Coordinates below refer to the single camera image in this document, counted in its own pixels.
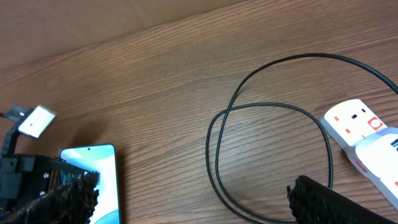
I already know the white power strip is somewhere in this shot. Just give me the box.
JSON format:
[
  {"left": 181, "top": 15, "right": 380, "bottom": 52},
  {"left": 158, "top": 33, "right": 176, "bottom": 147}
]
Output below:
[{"left": 320, "top": 99, "right": 397, "bottom": 208}]

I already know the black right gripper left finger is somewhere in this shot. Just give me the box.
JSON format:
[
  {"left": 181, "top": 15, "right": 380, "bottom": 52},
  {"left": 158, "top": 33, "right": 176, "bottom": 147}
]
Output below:
[{"left": 1, "top": 175, "right": 99, "bottom": 224}]

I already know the Samsung Galaxy smartphone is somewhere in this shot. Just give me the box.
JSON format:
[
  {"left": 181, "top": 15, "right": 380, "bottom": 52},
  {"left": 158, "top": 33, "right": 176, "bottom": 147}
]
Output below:
[{"left": 59, "top": 144, "right": 121, "bottom": 224}]

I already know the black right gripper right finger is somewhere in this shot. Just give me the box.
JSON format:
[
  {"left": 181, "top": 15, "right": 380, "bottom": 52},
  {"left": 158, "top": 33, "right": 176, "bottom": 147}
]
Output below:
[{"left": 287, "top": 175, "right": 397, "bottom": 224}]

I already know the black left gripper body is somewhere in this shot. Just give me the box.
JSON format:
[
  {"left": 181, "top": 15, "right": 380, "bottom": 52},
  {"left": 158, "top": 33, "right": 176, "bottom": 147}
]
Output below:
[{"left": 1, "top": 105, "right": 36, "bottom": 215}]

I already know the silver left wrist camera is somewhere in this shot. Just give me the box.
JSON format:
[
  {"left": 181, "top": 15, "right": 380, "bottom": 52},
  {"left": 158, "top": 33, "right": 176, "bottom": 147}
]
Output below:
[{"left": 18, "top": 105, "right": 57, "bottom": 138}]

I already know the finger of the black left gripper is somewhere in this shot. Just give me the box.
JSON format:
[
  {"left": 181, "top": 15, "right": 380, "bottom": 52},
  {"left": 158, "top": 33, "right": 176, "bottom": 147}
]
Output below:
[{"left": 32, "top": 156, "right": 99, "bottom": 196}]

